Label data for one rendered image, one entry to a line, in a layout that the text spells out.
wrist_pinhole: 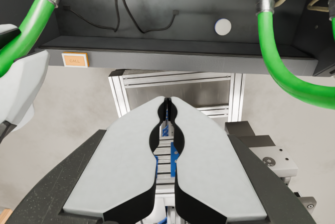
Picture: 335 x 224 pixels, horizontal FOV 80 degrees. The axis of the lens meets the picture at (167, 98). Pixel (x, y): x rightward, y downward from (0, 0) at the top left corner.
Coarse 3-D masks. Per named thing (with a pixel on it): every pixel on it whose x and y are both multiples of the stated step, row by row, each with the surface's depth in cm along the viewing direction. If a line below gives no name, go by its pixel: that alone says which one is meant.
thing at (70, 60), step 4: (64, 52) 43; (68, 52) 43; (72, 52) 43; (64, 56) 43; (68, 56) 43; (72, 56) 43; (76, 56) 43; (80, 56) 43; (68, 60) 43; (72, 60) 43; (76, 60) 43; (80, 60) 43; (84, 60) 43; (68, 64) 44; (72, 64) 44; (76, 64) 44; (80, 64) 44; (84, 64) 44; (88, 64) 45
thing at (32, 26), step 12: (36, 0) 16; (36, 12) 16; (48, 12) 16; (24, 24) 15; (36, 24) 16; (24, 36) 15; (36, 36) 16; (12, 48) 14; (24, 48) 15; (0, 60) 14; (12, 60) 14; (0, 72) 14
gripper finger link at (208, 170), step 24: (168, 120) 13; (192, 120) 10; (192, 144) 9; (216, 144) 9; (192, 168) 8; (216, 168) 8; (240, 168) 8; (192, 192) 7; (216, 192) 7; (240, 192) 7; (192, 216) 7; (216, 216) 6; (240, 216) 6; (264, 216) 6
